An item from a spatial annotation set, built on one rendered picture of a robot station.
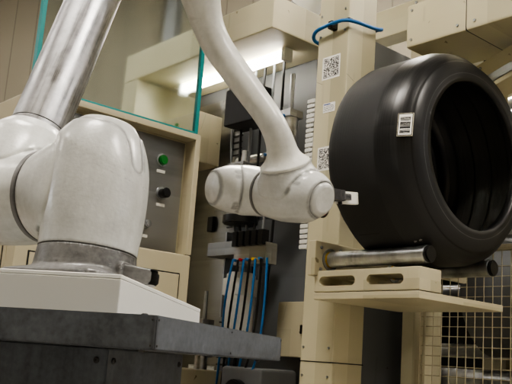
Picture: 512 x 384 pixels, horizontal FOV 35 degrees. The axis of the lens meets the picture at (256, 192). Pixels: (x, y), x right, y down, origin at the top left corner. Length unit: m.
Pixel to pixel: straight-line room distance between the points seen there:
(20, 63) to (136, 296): 5.61
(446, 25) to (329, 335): 1.03
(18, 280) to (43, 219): 0.14
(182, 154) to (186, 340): 1.51
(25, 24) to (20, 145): 5.42
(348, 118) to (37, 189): 1.07
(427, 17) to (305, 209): 1.27
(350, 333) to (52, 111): 1.23
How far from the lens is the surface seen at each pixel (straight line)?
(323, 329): 2.35
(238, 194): 1.67
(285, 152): 1.58
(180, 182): 2.46
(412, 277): 2.03
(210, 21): 1.65
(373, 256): 2.15
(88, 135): 1.26
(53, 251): 1.22
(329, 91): 2.50
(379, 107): 2.08
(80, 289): 1.11
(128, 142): 1.27
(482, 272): 2.29
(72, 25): 1.56
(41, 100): 1.47
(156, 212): 2.40
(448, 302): 2.11
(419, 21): 2.71
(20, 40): 6.75
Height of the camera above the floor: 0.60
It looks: 12 degrees up
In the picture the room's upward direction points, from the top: 4 degrees clockwise
